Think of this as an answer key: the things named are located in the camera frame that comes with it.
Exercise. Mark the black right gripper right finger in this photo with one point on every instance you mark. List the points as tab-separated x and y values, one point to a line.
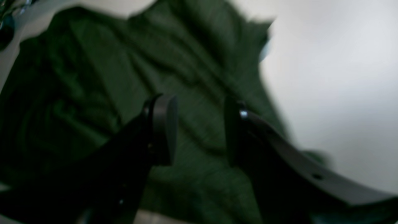
289	186

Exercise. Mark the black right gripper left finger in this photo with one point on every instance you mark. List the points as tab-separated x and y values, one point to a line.
105	187

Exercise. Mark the dark green t-shirt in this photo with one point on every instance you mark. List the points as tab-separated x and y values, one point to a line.
88	74

